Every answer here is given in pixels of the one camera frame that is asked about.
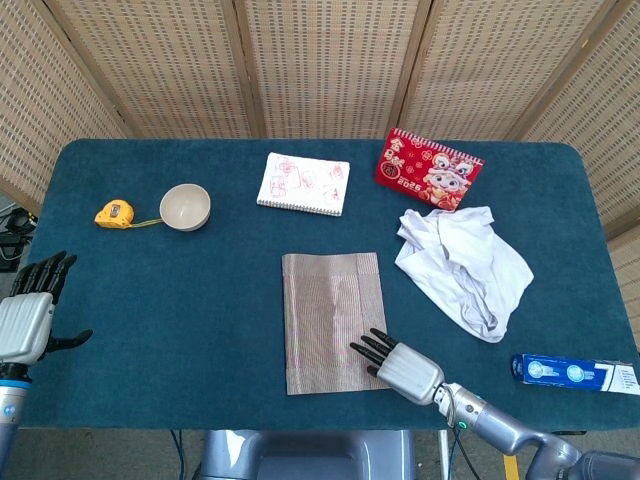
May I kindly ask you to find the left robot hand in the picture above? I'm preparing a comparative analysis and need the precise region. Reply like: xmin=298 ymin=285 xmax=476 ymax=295
xmin=0 ymin=250 xmax=94 ymax=365

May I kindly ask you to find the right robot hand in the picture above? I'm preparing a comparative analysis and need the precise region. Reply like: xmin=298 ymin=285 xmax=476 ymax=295
xmin=349 ymin=327 xmax=446 ymax=406

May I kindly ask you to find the brown woven placemat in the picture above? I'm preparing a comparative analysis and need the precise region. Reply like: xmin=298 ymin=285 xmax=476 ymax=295
xmin=281 ymin=252 xmax=391 ymax=396

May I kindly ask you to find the white round bowl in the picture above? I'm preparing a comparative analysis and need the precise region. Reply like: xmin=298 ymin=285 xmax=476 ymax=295
xmin=159 ymin=183 xmax=212 ymax=233

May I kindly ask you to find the crumpled white cloth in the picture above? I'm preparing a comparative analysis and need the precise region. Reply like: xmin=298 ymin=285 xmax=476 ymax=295
xmin=393 ymin=205 xmax=535 ymax=344

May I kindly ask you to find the grey robot torso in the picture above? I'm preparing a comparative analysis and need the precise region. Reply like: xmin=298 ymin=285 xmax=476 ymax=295
xmin=199 ymin=429 xmax=416 ymax=480

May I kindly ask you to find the yellow tape measure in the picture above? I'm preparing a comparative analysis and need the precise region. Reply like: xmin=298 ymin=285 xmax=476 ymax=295
xmin=94 ymin=199 xmax=164 ymax=231

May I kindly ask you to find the teal fabric table cover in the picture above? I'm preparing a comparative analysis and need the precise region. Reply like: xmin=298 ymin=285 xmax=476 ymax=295
xmin=14 ymin=138 xmax=616 ymax=432

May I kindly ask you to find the blue toothpaste box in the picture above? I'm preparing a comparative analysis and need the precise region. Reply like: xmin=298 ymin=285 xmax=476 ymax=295
xmin=510 ymin=353 xmax=640 ymax=396

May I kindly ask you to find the red desk calendar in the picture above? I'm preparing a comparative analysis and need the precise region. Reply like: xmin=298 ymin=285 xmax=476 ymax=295
xmin=374 ymin=127 xmax=486 ymax=210

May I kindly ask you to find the spiral notebook with red drawings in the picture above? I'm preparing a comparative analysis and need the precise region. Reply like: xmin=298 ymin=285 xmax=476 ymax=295
xmin=256 ymin=152 xmax=351 ymax=218

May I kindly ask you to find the woven bamboo folding screen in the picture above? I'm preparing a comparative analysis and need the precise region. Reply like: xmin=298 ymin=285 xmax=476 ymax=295
xmin=0 ymin=0 xmax=640 ymax=321

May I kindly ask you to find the black device with cables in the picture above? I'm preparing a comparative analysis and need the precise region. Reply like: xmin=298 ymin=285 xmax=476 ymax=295
xmin=0 ymin=207 xmax=39 ymax=274

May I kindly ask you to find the blue floor cable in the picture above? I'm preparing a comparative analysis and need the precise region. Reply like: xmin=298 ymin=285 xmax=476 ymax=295
xmin=171 ymin=429 xmax=187 ymax=480

